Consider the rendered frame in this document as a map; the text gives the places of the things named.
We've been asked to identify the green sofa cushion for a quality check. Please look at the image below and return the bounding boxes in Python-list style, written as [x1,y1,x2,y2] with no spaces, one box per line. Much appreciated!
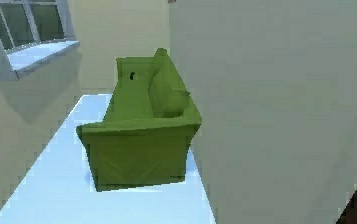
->
[147,48,192,118]

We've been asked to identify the green sofa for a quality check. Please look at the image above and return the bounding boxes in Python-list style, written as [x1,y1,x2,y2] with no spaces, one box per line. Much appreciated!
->
[75,47,203,193]

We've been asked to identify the white framed window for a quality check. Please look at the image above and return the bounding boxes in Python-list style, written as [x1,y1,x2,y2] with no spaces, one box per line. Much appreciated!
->
[0,0,81,82]

